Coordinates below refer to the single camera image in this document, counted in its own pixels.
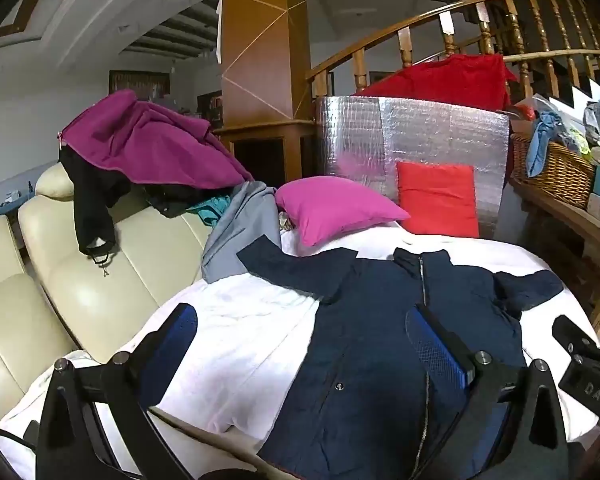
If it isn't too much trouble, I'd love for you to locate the navy blue zip jacket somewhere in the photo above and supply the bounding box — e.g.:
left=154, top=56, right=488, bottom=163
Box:
left=238, top=237, right=562, bottom=479

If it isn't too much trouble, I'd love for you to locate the wooden side table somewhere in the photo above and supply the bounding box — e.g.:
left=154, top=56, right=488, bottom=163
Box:
left=501, top=180, right=600, bottom=337

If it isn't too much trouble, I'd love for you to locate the cream leather sofa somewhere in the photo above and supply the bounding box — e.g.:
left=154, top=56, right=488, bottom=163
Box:
left=0, top=164, right=211, bottom=420

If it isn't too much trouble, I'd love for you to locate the white embossed bed cover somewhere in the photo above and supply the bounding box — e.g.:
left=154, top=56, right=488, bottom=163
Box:
left=0, top=219, right=600, bottom=480

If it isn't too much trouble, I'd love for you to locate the wicker basket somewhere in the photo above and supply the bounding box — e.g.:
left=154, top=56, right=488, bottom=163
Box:
left=510, top=132, right=595, bottom=209

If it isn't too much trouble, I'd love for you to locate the black garment on sofa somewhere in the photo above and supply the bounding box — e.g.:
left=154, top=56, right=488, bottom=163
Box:
left=59, top=145, right=233, bottom=276

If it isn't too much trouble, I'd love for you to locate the red pillow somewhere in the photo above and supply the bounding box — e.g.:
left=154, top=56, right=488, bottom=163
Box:
left=396, top=160, right=479, bottom=238

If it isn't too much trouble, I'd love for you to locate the teal garment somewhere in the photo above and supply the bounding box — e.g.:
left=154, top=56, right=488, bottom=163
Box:
left=186, top=195, right=230, bottom=228

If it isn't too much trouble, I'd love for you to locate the blue cloth in basket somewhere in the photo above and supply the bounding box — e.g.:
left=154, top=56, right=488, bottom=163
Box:
left=526, top=110, right=564, bottom=178

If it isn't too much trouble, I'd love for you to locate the grey garment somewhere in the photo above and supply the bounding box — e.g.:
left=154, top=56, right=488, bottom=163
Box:
left=201, top=181, right=282, bottom=284

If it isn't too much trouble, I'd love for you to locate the purple fleece garment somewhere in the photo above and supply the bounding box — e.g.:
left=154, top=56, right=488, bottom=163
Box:
left=59, top=90, right=252, bottom=190

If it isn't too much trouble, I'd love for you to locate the magenta pillow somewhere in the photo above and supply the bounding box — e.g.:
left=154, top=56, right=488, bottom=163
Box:
left=275, top=176, right=410, bottom=247

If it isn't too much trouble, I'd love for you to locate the red blanket on railing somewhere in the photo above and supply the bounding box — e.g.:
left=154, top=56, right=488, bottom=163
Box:
left=356, top=54, right=517, bottom=112

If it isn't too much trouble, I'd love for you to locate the silver foil insulation panel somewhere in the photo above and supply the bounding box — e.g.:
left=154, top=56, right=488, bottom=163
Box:
left=316, top=96, right=509, bottom=238

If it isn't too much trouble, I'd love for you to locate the brown wooden pillar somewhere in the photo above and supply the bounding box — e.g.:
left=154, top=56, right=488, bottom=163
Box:
left=218, top=0, right=314, bottom=129

